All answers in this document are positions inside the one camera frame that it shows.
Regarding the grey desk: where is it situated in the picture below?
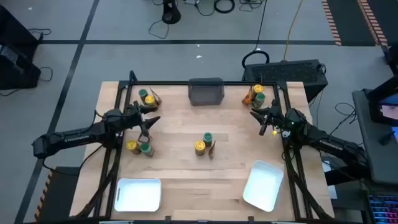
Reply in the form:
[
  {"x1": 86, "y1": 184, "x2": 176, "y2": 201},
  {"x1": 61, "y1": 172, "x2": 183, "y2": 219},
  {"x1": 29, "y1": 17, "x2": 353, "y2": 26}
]
[{"x1": 351, "y1": 88, "x2": 398, "y2": 187}]

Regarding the backlit keyboard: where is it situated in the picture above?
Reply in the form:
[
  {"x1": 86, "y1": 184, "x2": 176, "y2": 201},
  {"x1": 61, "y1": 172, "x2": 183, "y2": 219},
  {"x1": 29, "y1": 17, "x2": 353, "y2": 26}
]
[{"x1": 367, "y1": 194, "x2": 398, "y2": 224}]

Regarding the black cable loop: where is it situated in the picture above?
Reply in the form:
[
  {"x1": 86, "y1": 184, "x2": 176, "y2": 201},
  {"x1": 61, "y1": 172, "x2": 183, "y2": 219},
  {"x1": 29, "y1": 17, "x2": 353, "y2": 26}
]
[{"x1": 241, "y1": 49, "x2": 271, "y2": 70}]

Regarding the black monitor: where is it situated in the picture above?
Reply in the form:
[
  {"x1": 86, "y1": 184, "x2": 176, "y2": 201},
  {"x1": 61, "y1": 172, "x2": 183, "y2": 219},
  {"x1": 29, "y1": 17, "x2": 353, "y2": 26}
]
[{"x1": 368, "y1": 76, "x2": 398, "y2": 127}]

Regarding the black equipment case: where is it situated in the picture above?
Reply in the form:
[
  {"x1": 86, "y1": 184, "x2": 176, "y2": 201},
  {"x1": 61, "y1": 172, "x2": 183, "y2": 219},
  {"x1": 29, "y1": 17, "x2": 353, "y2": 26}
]
[
  {"x1": 0, "y1": 4, "x2": 43, "y2": 60},
  {"x1": 0, "y1": 43, "x2": 42, "y2": 91}
]

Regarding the black mat orange striped edge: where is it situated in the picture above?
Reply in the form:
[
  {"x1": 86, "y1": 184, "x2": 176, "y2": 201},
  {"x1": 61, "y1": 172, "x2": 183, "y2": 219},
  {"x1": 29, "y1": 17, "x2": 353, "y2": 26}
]
[
  {"x1": 321, "y1": 0, "x2": 398, "y2": 47},
  {"x1": 33, "y1": 166, "x2": 82, "y2": 223}
]

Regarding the white plastic bin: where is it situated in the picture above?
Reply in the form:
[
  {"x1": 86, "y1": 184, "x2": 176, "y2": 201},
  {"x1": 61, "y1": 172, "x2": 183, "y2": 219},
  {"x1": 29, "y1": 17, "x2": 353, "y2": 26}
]
[
  {"x1": 113, "y1": 177, "x2": 162, "y2": 213},
  {"x1": 242, "y1": 159, "x2": 285, "y2": 213}
]

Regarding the black cable coil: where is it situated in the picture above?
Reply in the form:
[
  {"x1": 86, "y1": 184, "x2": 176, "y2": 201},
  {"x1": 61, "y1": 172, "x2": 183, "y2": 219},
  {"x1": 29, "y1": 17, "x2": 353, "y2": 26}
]
[{"x1": 213, "y1": 0, "x2": 236, "y2": 14}]

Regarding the black stand base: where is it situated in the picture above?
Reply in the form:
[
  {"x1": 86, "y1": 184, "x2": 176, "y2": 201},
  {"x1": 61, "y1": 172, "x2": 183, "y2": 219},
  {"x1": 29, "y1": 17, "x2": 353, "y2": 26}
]
[{"x1": 161, "y1": 0, "x2": 182, "y2": 26}]

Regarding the yellow lid spice jar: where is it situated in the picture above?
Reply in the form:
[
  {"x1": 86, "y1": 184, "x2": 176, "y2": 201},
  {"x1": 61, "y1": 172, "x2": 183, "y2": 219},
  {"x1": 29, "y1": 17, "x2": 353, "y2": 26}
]
[
  {"x1": 251, "y1": 83, "x2": 265, "y2": 96},
  {"x1": 125, "y1": 139, "x2": 142, "y2": 156},
  {"x1": 144, "y1": 94, "x2": 157, "y2": 108},
  {"x1": 194, "y1": 139, "x2": 206, "y2": 157}
]

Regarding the dark grey plastic bin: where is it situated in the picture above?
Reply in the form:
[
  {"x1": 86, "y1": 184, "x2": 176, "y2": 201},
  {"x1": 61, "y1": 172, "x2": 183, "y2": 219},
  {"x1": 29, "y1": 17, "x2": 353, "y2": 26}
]
[{"x1": 187, "y1": 77, "x2": 225, "y2": 107}]

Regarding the small black desk device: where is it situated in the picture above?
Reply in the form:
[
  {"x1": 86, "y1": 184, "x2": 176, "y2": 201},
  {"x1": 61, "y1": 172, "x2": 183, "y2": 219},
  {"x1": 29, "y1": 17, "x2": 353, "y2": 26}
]
[{"x1": 378, "y1": 130, "x2": 396, "y2": 146}]

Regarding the yellow cable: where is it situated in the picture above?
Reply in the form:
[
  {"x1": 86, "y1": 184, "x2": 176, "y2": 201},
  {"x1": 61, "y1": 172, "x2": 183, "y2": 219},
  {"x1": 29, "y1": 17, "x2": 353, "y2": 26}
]
[{"x1": 282, "y1": 0, "x2": 304, "y2": 62}]

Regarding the brown spice packet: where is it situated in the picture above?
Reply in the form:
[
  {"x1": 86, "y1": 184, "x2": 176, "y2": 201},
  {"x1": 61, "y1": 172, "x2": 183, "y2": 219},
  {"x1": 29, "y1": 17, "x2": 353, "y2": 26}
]
[
  {"x1": 208, "y1": 140, "x2": 217, "y2": 161},
  {"x1": 149, "y1": 86, "x2": 163, "y2": 107},
  {"x1": 137, "y1": 130, "x2": 153, "y2": 146}
]

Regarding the long thin black cable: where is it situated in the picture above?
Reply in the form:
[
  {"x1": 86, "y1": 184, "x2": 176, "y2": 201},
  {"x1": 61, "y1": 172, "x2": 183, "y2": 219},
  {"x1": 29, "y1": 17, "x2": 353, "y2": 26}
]
[{"x1": 254, "y1": 0, "x2": 269, "y2": 52}]

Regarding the orange spice packet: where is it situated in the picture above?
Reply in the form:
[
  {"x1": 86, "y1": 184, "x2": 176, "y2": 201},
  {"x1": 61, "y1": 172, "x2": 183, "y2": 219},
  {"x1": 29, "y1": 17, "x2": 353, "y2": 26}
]
[{"x1": 241, "y1": 86, "x2": 254, "y2": 106}]

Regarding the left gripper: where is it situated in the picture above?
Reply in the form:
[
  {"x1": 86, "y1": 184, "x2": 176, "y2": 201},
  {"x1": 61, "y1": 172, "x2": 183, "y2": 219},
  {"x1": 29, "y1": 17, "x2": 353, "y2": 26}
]
[{"x1": 123, "y1": 100, "x2": 162, "y2": 139}]

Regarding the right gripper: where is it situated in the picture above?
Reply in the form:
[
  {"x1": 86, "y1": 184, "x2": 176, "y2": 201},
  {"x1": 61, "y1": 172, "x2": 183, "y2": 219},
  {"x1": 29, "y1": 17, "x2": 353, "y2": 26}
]
[{"x1": 249, "y1": 99, "x2": 292, "y2": 136}]

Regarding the black aluminium table frame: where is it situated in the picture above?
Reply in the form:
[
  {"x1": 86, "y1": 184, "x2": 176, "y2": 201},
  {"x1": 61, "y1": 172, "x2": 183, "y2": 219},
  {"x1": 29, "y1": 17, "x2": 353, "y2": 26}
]
[{"x1": 73, "y1": 70, "x2": 336, "y2": 223}]

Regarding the black perforated computer case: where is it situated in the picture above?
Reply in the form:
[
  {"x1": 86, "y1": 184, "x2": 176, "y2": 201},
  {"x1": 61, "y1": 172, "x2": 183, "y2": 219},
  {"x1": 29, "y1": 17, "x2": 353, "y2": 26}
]
[{"x1": 241, "y1": 58, "x2": 329, "y2": 104}]

